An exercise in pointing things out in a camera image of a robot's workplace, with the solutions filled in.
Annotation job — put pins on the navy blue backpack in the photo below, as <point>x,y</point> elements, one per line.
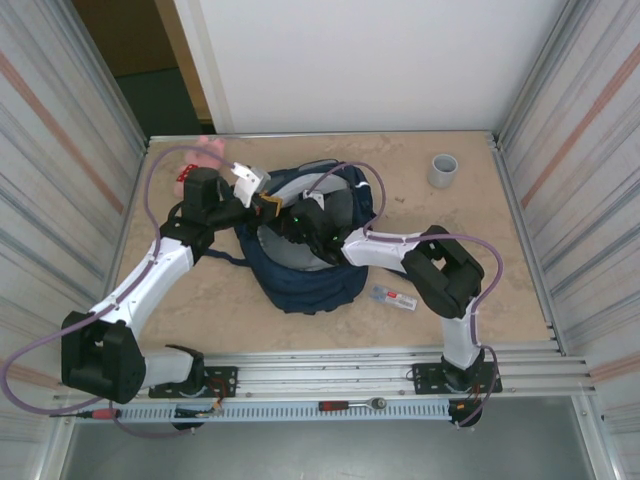
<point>310,290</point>

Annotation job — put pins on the clear plastic supplies box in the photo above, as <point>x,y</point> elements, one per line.
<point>395,298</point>

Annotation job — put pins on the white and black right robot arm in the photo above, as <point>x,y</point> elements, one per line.
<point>440,270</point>

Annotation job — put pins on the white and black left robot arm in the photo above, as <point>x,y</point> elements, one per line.
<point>145,285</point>

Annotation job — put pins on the pink plush pig toy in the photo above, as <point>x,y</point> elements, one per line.
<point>205,155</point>

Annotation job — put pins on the grey plastic cup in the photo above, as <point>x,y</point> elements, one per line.
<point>444,170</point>

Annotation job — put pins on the aluminium rail frame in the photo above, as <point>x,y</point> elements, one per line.
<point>325,372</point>

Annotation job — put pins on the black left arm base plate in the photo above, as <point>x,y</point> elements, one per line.
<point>222,380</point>

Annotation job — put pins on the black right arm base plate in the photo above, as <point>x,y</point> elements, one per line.
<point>427,377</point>

